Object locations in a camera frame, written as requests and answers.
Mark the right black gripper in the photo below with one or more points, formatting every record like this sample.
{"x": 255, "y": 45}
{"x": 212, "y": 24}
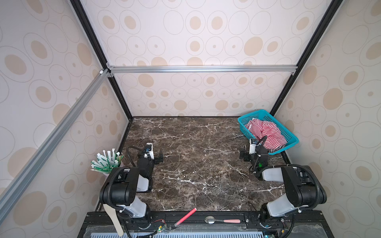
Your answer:
{"x": 247, "y": 155}

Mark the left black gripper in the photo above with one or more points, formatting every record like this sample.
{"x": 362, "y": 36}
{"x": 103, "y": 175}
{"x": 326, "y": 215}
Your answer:
{"x": 156, "y": 159}

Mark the red white striped tank top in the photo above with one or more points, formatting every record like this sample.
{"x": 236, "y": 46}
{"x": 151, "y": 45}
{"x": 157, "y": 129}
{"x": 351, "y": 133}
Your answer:
{"x": 274, "y": 141}

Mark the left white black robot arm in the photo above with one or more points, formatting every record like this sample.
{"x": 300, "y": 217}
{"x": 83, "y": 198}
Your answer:
{"x": 120, "y": 189}

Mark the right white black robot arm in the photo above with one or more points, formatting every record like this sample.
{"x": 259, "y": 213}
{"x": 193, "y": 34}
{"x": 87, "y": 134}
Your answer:
{"x": 303, "y": 191}

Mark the pink cup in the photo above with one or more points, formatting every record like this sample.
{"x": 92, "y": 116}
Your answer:
{"x": 113, "y": 174}

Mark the teal plastic basket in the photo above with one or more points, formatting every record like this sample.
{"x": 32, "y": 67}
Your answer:
{"x": 263, "y": 115}

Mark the green white straws bundle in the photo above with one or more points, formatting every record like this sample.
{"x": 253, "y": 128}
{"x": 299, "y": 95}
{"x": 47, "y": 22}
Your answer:
{"x": 106, "y": 161}

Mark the wooden spatula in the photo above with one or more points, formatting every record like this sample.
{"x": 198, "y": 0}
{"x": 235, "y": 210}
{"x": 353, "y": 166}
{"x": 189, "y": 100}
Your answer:
{"x": 113, "y": 216}

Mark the pink marker pen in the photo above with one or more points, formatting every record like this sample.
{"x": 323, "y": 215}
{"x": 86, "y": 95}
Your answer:
{"x": 185, "y": 217}

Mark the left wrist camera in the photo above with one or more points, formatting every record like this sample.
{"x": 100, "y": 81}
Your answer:
{"x": 149, "y": 151}

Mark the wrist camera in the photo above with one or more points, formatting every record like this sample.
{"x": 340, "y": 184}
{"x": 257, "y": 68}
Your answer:
{"x": 149, "y": 151}
{"x": 253, "y": 142}

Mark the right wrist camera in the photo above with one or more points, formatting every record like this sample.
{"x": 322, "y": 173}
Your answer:
{"x": 253, "y": 142}

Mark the pink handled metal spoon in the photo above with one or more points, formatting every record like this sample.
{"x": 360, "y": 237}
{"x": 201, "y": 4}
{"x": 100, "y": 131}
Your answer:
{"x": 211, "y": 220}

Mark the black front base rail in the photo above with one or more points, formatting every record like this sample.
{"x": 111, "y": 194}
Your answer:
{"x": 308, "y": 224}

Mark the horizontal aluminium back rail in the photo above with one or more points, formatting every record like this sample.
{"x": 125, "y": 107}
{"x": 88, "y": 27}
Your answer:
{"x": 203, "y": 69}

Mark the diagonal aluminium left rail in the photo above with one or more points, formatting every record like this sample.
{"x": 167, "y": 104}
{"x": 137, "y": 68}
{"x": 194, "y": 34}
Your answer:
{"x": 19, "y": 185}

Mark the right black corner post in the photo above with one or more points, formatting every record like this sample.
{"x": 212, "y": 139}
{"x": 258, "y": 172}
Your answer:
{"x": 316, "y": 37}

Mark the black corner post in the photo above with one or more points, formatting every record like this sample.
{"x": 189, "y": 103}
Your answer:
{"x": 93, "y": 39}
{"x": 316, "y": 37}

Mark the left black corner post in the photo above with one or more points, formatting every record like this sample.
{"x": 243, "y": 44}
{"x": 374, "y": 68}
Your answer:
{"x": 93, "y": 39}

